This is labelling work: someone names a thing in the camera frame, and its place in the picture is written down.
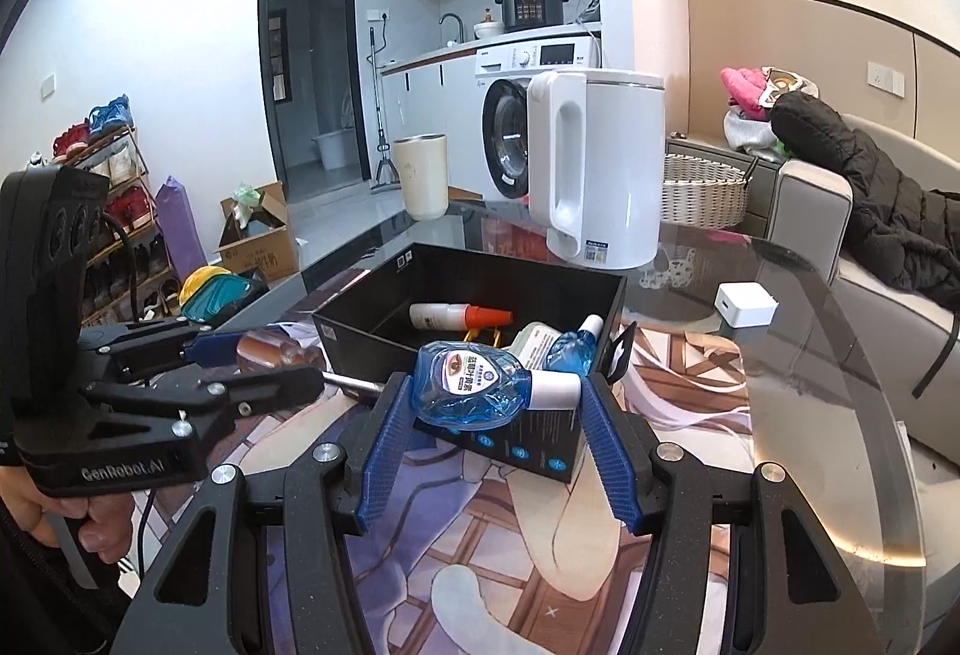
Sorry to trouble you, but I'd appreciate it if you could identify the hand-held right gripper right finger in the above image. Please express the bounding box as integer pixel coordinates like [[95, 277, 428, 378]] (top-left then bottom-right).
[[579, 371, 852, 655]]

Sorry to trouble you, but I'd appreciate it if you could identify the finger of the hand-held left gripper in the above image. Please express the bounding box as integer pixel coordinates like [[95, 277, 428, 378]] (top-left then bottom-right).
[[79, 317, 245, 380], [82, 362, 326, 435]]

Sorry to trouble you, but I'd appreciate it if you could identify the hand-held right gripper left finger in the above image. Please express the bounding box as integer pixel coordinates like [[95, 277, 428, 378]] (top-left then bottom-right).
[[112, 370, 415, 655]]

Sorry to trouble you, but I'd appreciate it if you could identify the amber handle screwdriver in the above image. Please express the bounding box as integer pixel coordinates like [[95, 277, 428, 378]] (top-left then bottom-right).
[[236, 331, 387, 397]]

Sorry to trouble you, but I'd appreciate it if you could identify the black cardboard box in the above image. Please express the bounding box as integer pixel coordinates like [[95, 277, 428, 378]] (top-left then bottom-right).
[[311, 241, 638, 483]]

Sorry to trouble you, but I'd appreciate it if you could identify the blue eye drop bottle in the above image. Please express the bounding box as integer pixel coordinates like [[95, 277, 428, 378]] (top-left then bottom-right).
[[411, 340, 584, 432], [541, 314, 605, 375]]

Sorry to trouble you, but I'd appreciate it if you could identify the green white packaging box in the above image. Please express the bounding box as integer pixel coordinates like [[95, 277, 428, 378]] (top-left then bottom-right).
[[512, 321, 571, 360]]

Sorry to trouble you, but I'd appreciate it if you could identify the white bottle with orange cap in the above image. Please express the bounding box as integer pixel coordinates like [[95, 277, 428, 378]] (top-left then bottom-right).
[[409, 301, 515, 332]]

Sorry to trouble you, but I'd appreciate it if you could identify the person's left hand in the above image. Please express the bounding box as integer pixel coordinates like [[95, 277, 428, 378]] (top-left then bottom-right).
[[0, 467, 147, 566]]

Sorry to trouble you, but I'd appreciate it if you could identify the stack of yellow teal containers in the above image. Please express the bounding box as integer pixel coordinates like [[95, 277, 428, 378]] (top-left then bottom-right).
[[178, 263, 263, 328]]

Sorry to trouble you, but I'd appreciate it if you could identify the brown cardboard box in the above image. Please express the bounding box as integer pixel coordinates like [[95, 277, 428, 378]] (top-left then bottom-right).
[[217, 181, 301, 285]]

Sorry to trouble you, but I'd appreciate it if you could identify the shoe rack with shoes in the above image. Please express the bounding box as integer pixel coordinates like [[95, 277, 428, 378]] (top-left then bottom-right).
[[30, 96, 185, 326]]

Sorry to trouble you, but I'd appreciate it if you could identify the purple rolled bag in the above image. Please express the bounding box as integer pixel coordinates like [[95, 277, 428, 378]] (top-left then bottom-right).
[[154, 175, 207, 285]]

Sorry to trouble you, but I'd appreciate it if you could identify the printed table mat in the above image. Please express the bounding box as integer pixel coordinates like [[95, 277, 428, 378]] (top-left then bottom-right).
[[187, 295, 758, 655]]

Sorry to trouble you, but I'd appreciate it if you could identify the green plastic bag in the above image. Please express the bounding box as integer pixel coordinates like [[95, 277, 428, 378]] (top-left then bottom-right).
[[231, 182, 262, 229]]

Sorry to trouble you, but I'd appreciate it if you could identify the white charger cube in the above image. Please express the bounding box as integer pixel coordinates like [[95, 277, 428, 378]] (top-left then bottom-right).
[[714, 282, 779, 328]]

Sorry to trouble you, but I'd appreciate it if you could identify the white bucket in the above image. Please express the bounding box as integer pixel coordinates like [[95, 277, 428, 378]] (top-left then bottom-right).
[[311, 128, 357, 172]]

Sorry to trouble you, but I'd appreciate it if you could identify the flat mop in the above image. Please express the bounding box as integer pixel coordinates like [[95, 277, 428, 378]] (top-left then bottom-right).
[[364, 25, 402, 191]]

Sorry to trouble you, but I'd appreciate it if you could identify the beige cup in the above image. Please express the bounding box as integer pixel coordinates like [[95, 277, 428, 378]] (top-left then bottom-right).
[[392, 132, 451, 221]]

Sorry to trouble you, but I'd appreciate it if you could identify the white wicker basket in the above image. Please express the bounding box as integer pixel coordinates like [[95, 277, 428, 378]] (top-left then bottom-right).
[[660, 152, 758, 230]]

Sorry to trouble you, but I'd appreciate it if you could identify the white electric kettle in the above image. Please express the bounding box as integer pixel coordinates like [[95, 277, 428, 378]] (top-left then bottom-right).
[[525, 66, 667, 270]]

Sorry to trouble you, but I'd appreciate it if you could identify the white kitchen base cabinet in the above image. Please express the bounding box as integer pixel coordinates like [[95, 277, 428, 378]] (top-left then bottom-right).
[[379, 51, 481, 187]]

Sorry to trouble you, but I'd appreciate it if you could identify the light grey sofa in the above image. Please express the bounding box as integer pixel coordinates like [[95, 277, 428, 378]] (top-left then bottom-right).
[[750, 115, 960, 468]]

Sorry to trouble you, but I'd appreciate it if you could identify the white garment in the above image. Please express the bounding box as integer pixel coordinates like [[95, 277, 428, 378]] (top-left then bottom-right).
[[724, 107, 788, 161]]

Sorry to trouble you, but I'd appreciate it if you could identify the black puffer jacket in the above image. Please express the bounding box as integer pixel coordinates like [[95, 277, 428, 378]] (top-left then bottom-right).
[[769, 91, 960, 311]]

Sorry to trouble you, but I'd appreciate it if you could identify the pink garment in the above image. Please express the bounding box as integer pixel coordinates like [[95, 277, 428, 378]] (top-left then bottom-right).
[[720, 66, 773, 120]]

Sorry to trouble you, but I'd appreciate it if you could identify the white washing machine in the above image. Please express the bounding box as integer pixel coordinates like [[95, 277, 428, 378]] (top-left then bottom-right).
[[474, 36, 602, 202]]

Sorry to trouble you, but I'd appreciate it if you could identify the black pressure cooker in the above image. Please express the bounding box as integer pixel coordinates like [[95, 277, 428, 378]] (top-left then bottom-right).
[[501, 0, 577, 32]]

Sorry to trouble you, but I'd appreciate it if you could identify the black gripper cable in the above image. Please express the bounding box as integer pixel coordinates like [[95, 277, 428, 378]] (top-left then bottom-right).
[[101, 211, 155, 326]]

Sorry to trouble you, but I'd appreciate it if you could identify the dark door frame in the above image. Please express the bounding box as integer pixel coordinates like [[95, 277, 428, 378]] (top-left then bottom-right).
[[259, 0, 372, 202]]

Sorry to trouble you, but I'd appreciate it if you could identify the black strap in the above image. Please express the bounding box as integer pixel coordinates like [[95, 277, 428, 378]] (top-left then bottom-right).
[[911, 310, 960, 401]]

